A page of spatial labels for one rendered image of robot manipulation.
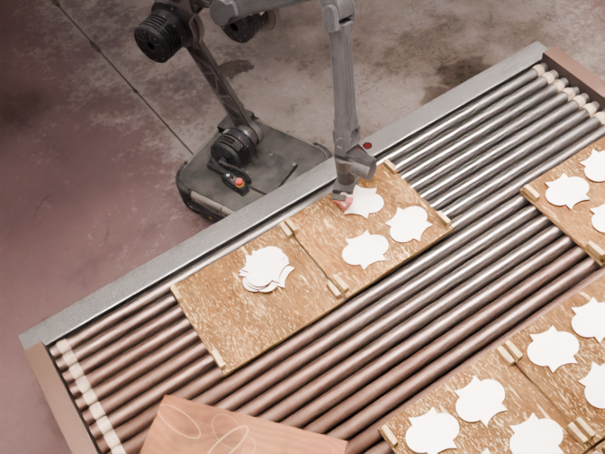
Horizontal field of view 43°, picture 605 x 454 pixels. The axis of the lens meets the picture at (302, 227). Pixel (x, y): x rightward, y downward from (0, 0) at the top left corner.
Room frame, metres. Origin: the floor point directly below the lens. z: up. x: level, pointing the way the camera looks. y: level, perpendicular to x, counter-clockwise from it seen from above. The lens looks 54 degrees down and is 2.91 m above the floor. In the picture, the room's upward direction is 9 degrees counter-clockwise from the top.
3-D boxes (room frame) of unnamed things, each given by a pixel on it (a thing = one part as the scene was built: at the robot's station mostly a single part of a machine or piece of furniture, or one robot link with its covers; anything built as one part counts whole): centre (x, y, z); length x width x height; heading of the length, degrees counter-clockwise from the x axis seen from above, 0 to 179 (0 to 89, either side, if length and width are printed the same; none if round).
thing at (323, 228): (1.42, -0.20, 0.93); 0.41 x 0.35 x 0.02; 116
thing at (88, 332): (1.58, -0.08, 0.90); 1.95 x 0.05 x 0.05; 115
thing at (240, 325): (1.23, 0.17, 0.93); 0.41 x 0.35 x 0.02; 115
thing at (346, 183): (1.53, -0.16, 1.06); 0.10 x 0.07 x 0.07; 156
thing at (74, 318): (1.65, -0.05, 0.89); 2.08 x 0.09 x 0.06; 115
